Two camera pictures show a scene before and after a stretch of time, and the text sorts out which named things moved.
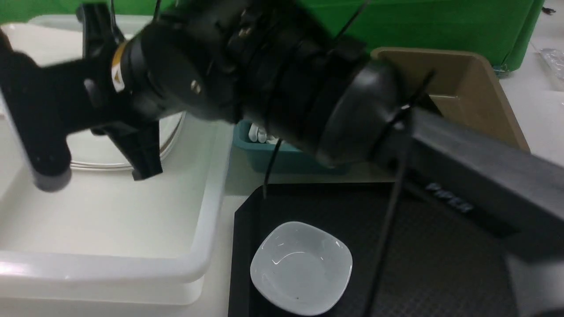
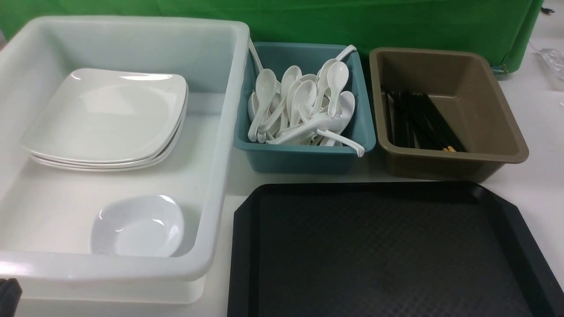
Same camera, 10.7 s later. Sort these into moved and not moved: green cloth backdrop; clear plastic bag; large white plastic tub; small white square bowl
Moved: small white square bowl
Not moved: green cloth backdrop; large white plastic tub; clear plastic bag
